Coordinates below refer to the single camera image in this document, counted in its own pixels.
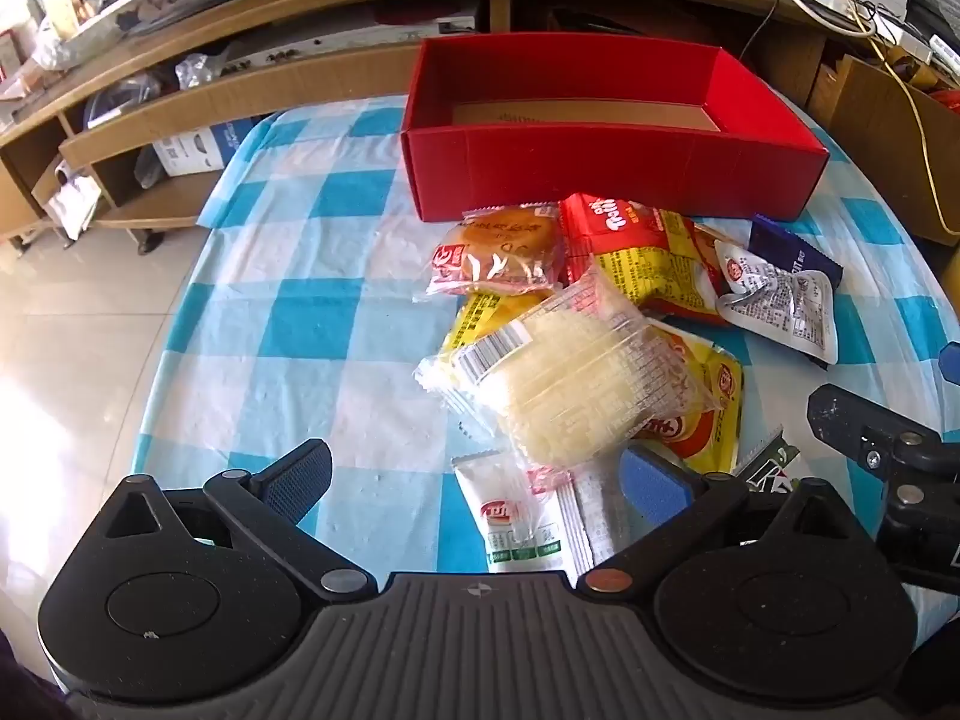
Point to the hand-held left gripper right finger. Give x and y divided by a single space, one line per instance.
656 484

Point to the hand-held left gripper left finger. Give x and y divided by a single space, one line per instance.
300 476

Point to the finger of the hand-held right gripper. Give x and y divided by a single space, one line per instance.
951 364
847 420

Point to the serrated edge snack packet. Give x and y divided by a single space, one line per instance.
769 461

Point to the yellow snack packet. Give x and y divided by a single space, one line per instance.
697 397

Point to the white sausage packet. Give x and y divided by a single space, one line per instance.
787 307

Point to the clear rice cracker packet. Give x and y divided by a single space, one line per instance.
570 375

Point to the white packet green label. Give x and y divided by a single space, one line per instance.
510 517

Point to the purple biscuit packet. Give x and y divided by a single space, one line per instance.
787 247

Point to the red yellow gummy packet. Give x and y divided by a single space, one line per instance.
637 255

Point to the bun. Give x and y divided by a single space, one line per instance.
502 247

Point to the red cardboard box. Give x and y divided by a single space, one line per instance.
600 172

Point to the blue white checkered tablecloth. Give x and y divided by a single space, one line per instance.
300 330

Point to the brown side box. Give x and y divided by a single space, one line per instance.
877 135

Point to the white power strip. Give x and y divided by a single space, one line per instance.
892 30

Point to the blue white carton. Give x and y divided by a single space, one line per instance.
195 150

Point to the stack of papers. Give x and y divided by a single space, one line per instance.
71 202

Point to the clear plastic container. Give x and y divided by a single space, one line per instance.
120 101

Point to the clear plastic bag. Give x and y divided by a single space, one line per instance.
199 71

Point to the red table tennis paddle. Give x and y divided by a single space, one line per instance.
420 11

